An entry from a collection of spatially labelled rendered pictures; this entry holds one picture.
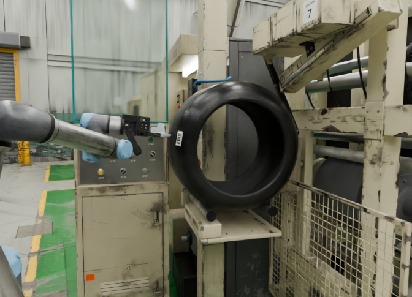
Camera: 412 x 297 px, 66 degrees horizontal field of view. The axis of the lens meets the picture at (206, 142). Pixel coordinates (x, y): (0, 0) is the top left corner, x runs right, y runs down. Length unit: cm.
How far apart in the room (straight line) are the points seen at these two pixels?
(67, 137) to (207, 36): 94
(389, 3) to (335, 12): 17
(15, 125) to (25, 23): 957
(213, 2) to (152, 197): 117
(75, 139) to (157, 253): 121
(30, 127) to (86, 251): 124
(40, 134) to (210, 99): 64
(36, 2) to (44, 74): 196
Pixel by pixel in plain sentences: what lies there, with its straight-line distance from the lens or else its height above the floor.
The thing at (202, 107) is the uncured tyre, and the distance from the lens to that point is 129.
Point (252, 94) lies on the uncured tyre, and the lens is 135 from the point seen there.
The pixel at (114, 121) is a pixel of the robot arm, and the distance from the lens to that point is 133.
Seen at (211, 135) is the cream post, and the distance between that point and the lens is 167.
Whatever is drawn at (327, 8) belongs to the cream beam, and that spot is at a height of 169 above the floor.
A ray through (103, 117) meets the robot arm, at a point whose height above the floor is 131.
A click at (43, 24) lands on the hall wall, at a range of 1051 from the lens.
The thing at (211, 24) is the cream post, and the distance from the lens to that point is 173.
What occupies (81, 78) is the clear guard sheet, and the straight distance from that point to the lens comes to 199.
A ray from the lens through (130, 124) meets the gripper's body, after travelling 135.
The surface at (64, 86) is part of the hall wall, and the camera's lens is 1023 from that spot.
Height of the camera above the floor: 131
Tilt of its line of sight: 5 degrees down
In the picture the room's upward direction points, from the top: straight up
